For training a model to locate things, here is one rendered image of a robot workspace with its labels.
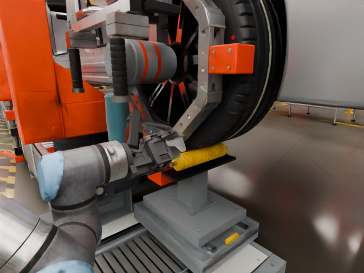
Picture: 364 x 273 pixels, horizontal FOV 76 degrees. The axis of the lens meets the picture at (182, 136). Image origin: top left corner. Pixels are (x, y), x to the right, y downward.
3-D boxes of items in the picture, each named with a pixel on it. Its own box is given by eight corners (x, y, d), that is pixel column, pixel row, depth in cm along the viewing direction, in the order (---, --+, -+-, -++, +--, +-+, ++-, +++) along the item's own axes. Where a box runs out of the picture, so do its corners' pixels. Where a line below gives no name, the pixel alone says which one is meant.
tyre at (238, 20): (156, 86, 137) (229, 169, 104) (118, 88, 122) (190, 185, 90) (197, -49, 97) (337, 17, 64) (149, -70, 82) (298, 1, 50)
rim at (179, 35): (166, 82, 128) (225, 145, 103) (128, 84, 114) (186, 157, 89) (201, -21, 98) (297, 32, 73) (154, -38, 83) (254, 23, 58)
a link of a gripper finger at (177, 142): (194, 151, 67) (168, 158, 61) (184, 134, 69) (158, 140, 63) (199, 145, 65) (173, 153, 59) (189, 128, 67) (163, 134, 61)
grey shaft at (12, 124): (25, 162, 205) (13, 105, 191) (17, 163, 201) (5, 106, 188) (23, 159, 211) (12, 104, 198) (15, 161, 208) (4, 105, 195)
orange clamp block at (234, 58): (226, 73, 67) (253, 73, 60) (207, 73, 62) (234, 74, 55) (227, 47, 65) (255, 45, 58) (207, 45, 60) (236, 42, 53)
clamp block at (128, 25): (150, 38, 57) (149, 14, 56) (115, 34, 52) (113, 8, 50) (139, 40, 61) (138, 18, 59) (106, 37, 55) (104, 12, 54)
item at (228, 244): (257, 238, 107) (259, 220, 104) (201, 283, 84) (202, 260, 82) (186, 195, 144) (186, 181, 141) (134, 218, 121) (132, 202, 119)
